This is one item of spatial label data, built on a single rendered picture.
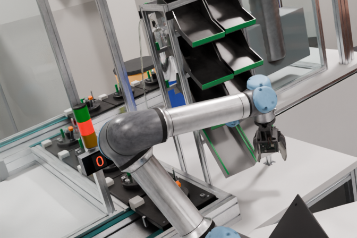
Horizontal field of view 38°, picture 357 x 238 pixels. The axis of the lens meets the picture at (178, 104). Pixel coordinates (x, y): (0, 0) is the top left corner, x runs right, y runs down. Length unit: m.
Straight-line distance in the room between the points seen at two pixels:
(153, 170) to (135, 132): 0.17
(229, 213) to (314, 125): 1.34
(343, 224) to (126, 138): 0.87
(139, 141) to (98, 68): 4.39
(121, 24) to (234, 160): 3.57
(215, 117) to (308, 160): 0.93
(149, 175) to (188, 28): 0.65
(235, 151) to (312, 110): 1.14
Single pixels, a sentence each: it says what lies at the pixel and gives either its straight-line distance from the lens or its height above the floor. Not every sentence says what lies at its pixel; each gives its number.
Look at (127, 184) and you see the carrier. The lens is 2.14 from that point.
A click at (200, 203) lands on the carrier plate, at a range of 1.92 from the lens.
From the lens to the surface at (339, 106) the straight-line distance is 3.29.
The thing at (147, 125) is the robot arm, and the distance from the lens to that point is 1.34.
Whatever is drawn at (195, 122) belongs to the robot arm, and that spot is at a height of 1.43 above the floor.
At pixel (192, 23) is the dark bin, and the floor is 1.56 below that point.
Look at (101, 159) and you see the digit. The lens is 1.89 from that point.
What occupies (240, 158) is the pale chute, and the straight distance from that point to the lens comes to 2.04.
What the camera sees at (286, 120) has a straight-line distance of 2.97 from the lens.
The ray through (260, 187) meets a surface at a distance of 2.15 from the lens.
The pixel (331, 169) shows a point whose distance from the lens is 2.21.
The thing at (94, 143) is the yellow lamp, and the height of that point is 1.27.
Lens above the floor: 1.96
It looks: 20 degrees down
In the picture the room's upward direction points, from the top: 14 degrees counter-clockwise
